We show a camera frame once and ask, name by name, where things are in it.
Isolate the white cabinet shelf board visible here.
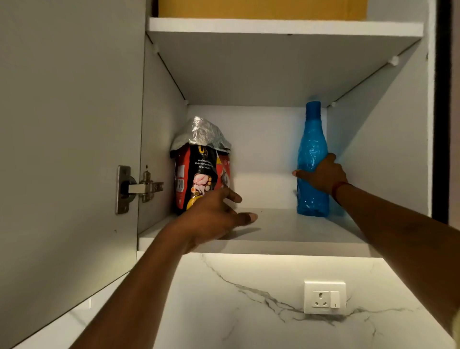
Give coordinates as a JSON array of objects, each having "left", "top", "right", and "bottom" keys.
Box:
[{"left": 147, "top": 17, "right": 425, "bottom": 108}]

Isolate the yellow cardboard box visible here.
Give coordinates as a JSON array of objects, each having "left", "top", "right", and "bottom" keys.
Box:
[{"left": 158, "top": 0, "right": 368, "bottom": 21}]

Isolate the metal cabinet door hinge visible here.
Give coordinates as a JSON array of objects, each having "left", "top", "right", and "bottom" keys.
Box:
[{"left": 116, "top": 165, "right": 164, "bottom": 215}]

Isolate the grey cabinet door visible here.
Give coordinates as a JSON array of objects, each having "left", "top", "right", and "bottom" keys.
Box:
[{"left": 0, "top": 0, "right": 146, "bottom": 349}]

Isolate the person's right hand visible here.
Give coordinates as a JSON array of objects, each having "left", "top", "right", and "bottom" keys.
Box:
[{"left": 292, "top": 153, "right": 349, "bottom": 197}]

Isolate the blue plastic water bottle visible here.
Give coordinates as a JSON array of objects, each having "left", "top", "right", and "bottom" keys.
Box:
[{"left": 296, "top": 101, "right": 330, "bottom": 218}]

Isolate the red wrist thread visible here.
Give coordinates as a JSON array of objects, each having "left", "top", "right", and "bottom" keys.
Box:
[{"left": 331, "top": 181, "right": 351, "bottom": 203}]

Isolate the white wall power socket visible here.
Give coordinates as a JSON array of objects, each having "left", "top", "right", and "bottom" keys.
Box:
[{"left": 304, "top": 281, "right": 347, "bottom": 316}]

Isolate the white wall cabinet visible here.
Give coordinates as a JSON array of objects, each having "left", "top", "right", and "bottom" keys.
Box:
[{"left": 138, "top": 0, "right": 437, "bottom": 258}]

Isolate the person's left hand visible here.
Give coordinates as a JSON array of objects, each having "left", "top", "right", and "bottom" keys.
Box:
[{"left": 168, "top": 187, "right": 259, "bottom": 254}]

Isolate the red black foil food bag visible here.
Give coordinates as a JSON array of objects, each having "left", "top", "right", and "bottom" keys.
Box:
[{"left": 170, "top": 116, "right": 233, "bottom": 216}]

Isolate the person's left forearm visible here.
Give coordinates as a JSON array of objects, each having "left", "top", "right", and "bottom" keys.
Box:
[{"left": 70, "top": 224, "right": 192, "bottom": 349}]

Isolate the person's right forearm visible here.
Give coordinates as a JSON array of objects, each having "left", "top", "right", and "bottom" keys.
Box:
[{"left": 332, "top": 183, "right": 460, "bottom": 338}]

